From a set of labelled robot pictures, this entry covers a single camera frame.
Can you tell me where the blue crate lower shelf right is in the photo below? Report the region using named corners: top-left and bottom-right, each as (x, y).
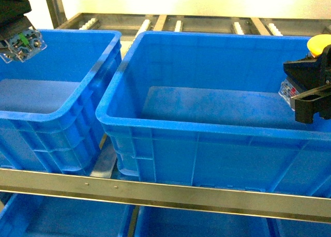
top-left (134, 207), bottom-right (330, 236)

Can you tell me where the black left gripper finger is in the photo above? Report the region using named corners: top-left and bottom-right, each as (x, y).
top-left (1, 0), bottom-right (33, 41)

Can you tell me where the large blue crate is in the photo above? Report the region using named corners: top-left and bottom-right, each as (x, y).
top-left (96, 31), bottom-right (330, 198)
top-left (1, 29), bottom-right (122, 175)

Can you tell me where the large blue crate left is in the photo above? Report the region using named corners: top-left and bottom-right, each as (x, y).
top-left (1, 29), bottom-right (122, 175)

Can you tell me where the large blue crate centre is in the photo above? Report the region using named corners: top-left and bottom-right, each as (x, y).
top-left (96, 31), bottom-right (330, 198)

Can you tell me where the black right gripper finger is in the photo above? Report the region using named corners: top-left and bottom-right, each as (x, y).
top-left (283, 45), bottom-right (330, 93)
top-left (290, 84), bottom-right (330, 124)

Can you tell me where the yellow mushroom push button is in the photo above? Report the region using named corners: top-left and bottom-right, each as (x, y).
top-left (278, 34), bottom-right (331, 112)

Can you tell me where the metal shelf rack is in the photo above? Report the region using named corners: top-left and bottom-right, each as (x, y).
top-left (0, 0), bottom-right (331, 237)

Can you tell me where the red mushroom push button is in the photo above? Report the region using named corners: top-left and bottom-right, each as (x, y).
top-left (1, 26), bottom-right (47, 64)

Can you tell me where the blue crate shelf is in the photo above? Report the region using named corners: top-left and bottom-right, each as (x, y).
top-left (134, 207), bottom-right (330, 236)
top-left (1, 194), bottom-right (133, 236)

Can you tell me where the blue crate lower shelf left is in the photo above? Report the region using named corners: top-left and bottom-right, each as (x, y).
top-left (1, 194), bottom-right (133, 236)

